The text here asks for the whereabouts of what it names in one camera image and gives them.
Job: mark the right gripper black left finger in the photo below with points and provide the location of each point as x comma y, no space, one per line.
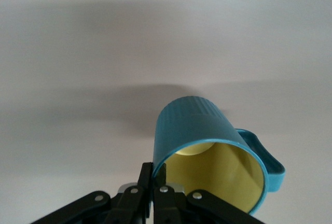
129,208

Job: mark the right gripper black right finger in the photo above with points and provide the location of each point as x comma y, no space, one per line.
168,208

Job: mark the teal cup yellow inside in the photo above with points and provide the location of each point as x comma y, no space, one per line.
197,125

